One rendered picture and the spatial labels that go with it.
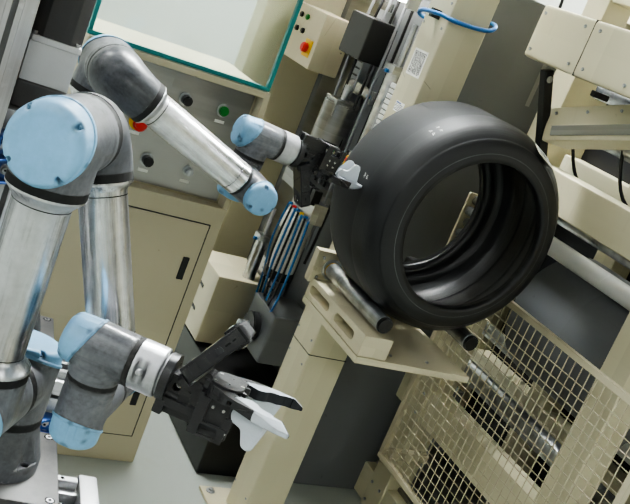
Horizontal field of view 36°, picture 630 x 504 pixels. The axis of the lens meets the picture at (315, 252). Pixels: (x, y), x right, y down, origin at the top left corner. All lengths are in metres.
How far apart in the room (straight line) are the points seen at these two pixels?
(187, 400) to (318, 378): 1.55
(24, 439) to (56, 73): 0.60
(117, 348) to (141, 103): 0.72
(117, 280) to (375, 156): 1.07
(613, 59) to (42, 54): 1.43
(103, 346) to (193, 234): 1.54
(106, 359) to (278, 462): 1.70
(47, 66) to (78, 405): 0.58
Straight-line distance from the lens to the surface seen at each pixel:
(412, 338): 2.78
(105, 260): 1.50
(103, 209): 1.48
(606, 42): 2.59
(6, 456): 1.66
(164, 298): 2.98
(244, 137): 2.21
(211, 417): 1.38
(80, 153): 1.31
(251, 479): 3.09
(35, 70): 1.70
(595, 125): 2.72
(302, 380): 2.91
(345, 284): 2.62
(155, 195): 2.84
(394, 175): 2.34
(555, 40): 2.74
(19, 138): 1.34
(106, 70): 2.00
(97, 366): 1.40
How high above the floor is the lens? 1.64
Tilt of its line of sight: 15 degrees down
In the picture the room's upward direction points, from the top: 22 degrees clockwise
